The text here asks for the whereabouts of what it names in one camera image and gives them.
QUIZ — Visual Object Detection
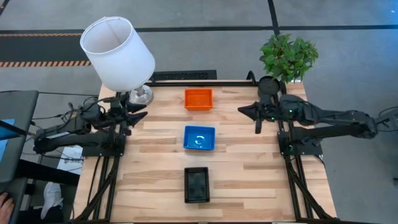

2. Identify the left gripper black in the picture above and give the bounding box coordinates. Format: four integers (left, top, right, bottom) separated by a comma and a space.
108, 93, 149, 136

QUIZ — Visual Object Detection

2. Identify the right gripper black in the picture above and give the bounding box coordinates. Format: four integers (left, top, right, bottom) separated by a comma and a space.
238, 99, 281, 135

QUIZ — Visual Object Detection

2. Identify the orange plastic slotted basket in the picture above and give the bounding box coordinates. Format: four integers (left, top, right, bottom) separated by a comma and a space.
183, 88, 215, 111

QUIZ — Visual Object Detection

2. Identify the blue plastic slotted basket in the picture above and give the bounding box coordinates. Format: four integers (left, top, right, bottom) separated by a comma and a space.
182, 125, 216, 151

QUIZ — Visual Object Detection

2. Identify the black plastic slotted basket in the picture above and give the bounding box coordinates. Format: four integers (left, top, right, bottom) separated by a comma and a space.
183, 166, 211, 204

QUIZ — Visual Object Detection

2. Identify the white shade table lamp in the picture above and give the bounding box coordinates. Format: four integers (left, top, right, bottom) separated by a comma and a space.
80, 16, 156, 106

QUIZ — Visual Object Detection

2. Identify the green potted plant black pot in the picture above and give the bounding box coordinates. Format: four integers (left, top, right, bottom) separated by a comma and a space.
257, 33, 320, 96

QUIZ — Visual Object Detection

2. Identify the black floor vent grate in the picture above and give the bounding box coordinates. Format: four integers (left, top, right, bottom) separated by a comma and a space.
149, 70, 218, 82

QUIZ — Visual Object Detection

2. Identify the white printed paper sheet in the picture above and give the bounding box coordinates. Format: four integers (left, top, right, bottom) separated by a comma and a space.
57, 145, 85, 175

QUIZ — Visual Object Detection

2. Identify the black furniture bar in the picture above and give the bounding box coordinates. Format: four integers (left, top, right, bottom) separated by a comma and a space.
15, 158, 81, 187

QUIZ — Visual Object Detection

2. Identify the dark grey desk panel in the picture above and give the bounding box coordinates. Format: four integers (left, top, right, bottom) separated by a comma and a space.
0, 90, 40, 184

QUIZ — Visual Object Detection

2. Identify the person's white shoe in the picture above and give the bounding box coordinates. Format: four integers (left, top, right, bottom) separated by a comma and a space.
40, 182, 64, 220

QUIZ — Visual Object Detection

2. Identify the blue flat object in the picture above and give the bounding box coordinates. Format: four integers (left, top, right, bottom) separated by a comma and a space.
0, 118, 16, 164

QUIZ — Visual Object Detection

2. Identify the person's hand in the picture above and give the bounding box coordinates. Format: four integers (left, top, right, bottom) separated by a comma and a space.
0, 192, 15, 224

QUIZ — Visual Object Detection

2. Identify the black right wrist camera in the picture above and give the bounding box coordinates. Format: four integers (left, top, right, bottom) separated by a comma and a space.
261, 93, 277, 108

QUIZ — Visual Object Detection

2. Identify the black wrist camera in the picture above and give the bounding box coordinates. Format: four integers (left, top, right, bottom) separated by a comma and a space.
109, 98, 124, 113
261, 93, 277, 108

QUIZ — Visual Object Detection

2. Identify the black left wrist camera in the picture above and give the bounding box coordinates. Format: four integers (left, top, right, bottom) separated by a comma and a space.
109, 98, 124, 113

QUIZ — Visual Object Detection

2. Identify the black aluminium frame rail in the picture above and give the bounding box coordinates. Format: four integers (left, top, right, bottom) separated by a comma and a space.
104, 91, 123, 220
144, 80, 259, 88
273, 81, 307, 220

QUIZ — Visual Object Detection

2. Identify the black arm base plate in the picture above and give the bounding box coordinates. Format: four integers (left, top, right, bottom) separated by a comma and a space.
81, 133, 127, 157
277, 130, 323, 156

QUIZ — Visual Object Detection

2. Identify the black diagonal frame brace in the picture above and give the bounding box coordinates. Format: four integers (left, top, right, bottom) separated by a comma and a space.
285, 155, 333, 220
73, 157, 121, 222

